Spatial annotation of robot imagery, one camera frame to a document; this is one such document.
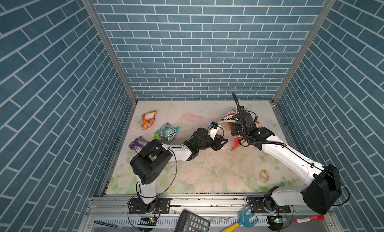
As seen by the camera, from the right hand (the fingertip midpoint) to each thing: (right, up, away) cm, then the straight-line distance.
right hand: (234, 122), depth 83 cm
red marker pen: (+34, -45, -13) cm, 58 cm away
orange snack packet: (-56, +1, +20) cm, 59 cm away
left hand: (-5, -10, +1) cm, 11 cm away
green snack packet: (-41, -8, +13) cm, 44 cm away
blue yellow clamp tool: (+2, -46, -14) cm, 48 cm away
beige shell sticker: (+17, -31, +1) cm, 36 cm away
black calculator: (-24, -45, -15) cm, 53 cm away
